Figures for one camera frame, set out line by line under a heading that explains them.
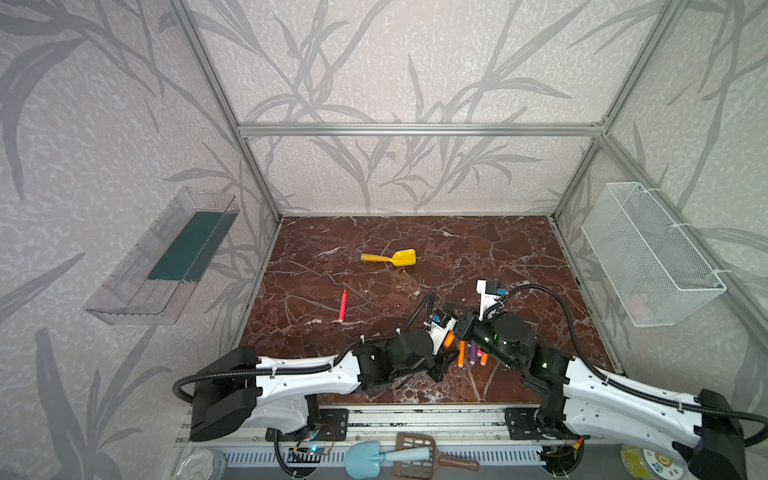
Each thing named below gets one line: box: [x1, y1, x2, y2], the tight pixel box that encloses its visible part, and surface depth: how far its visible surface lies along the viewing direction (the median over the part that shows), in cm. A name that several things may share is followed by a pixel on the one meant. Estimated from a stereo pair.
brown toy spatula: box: [394, 432, 480, 479], surface depth 70 cm
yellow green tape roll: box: [620, 444, 684, 480], surface depth 64 cm
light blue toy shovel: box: [344, 441, 432, 479], surface depth 70 cm
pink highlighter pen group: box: [338, 288, 349, 323], surface depth 96 cm
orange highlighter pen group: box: [458, 340, 466, 368], surface depth 86 cm
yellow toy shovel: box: [360, 248, 417, 267], surface depth 109 cm
